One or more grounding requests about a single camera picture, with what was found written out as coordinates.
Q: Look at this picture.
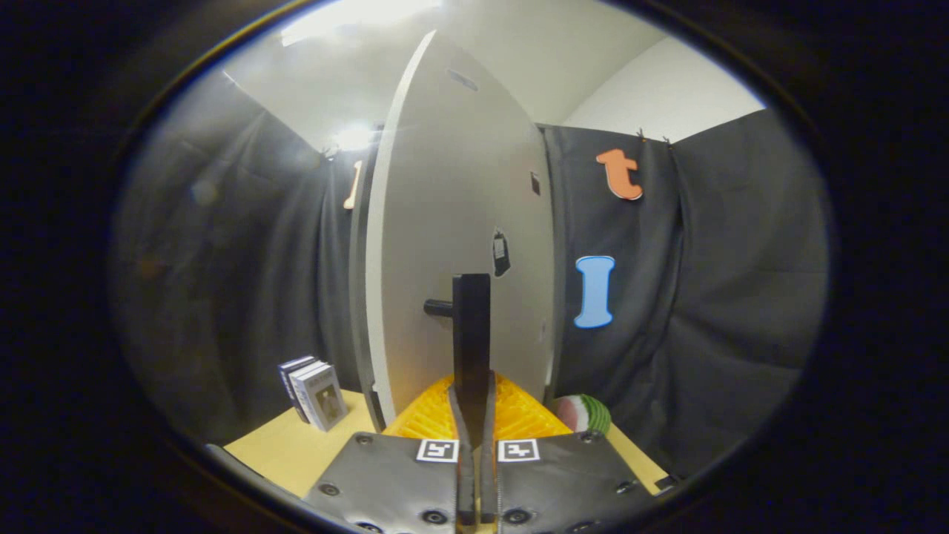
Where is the watermelon slice toy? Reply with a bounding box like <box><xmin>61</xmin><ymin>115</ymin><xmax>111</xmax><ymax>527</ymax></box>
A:
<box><xmin>556</xmin><ymin>394</ymin><xmax>612</xmax><ymax>437</ymax></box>

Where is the grey shoe cabinet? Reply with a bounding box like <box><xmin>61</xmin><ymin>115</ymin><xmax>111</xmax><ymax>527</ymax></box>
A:
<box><xmin>348</xmin><ymin>122</ymin><xmax>566</xmax><ymax>433</ymax></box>

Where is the black door handle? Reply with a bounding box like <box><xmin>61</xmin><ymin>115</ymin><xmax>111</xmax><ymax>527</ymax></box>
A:
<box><xmin>424</xmin><ymin>273</ymin><xmax>492</xmax><ymax>427</ymax></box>

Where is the grey cover book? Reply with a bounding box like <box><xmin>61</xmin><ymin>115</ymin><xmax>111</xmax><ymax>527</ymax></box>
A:
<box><xmin>291</xmin><ymin>361</ymin><xmax>349</xmax><ymax>432</ymax></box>

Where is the white shoe cabinet door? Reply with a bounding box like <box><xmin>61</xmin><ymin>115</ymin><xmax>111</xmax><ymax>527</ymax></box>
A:
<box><xmin>366</xmin><ymin>30</ymin><xmax>557</xmax><ymax>432</ymax></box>

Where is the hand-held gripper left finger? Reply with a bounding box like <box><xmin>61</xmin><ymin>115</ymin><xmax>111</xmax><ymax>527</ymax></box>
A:
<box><xmin>302</xmin><ymin>373</ymin><xmax>477</xmax><ymax>534</ymax></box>

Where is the small ceiling light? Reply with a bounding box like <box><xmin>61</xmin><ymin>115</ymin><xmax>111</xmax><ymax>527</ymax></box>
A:
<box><xmin>330</xmin><ymin>125</ymin><xmax>377</xmax><ymax>153</ymax></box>

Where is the black backdrop cloth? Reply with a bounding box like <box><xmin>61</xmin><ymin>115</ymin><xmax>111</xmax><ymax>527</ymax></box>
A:
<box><xmin>111</xmin><ymin>70</ymin><xmax>830</xmax><ymax>479</ymax></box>

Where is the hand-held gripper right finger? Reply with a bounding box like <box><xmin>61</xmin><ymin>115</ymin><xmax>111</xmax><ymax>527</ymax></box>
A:
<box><xmin>477</xmin><ymin>371</ymin><xmax>659</xmax><ymax>534</ymax></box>

